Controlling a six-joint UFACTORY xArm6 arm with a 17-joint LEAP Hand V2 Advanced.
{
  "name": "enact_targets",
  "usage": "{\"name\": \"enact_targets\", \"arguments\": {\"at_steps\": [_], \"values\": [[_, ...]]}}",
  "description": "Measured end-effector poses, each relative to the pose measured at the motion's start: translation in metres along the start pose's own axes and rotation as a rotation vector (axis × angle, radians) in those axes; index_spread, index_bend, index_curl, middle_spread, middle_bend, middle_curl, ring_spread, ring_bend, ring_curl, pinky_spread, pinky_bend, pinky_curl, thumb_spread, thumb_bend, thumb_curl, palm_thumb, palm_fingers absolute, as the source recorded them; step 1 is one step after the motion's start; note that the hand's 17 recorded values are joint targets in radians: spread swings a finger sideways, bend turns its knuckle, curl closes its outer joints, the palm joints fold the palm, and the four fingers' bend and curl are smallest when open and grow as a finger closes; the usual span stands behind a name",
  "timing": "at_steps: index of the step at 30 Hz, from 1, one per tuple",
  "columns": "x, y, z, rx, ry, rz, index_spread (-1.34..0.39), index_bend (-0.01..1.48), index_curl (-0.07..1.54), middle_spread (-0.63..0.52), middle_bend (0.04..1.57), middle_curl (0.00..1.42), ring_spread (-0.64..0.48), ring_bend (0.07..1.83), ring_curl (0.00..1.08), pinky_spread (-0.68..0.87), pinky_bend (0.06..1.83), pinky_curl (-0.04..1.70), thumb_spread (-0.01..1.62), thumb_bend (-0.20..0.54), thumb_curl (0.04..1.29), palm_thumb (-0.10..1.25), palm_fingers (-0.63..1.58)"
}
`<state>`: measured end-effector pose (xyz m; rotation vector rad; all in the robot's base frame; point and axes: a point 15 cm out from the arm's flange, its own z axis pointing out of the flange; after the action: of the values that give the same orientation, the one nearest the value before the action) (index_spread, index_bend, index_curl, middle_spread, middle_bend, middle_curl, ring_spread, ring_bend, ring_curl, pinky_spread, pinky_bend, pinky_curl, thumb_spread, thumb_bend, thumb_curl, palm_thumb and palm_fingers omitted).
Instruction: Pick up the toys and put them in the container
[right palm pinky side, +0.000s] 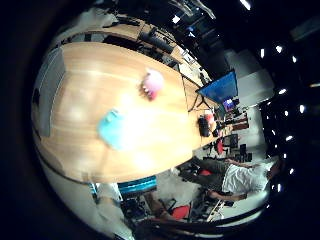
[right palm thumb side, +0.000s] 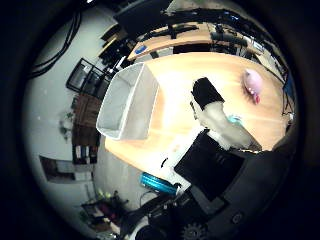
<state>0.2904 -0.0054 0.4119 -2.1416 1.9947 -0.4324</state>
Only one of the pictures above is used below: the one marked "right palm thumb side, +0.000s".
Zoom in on small blue desk object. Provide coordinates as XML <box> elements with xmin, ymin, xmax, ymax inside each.
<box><xmin>134</xmin><ymin>44</ymin><xmax>148</xmax><ymax>55</ymax></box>

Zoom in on brown wooden bookshelf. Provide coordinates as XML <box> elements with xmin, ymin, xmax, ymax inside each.
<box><xmin>71</xmin><ymin>93</ymin><xmax>103</xmax><ymax>166</ymax></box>

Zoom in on pink plush toy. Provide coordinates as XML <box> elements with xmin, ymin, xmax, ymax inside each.
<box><xmin>242</xmin><ymin>68</ymin><xmax>264</xmax><ymax>105</ymax></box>

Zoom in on blue metal table bar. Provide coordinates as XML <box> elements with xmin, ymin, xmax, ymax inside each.
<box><xmin>139</xmin><ymin>172</ymin><xmax>178</xmax><ymax>196</ymax></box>

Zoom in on long wooden desk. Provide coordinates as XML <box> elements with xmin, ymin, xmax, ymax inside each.
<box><xmin>128</xmin><ymin>21</ymin><xmax>264</xmax><ymax>62</ymax></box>

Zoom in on black wall cables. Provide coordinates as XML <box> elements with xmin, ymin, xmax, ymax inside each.
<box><xmin>28</xmin><ymin>9</ymin><xmax>83</xmax><ymax>79</ymax></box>

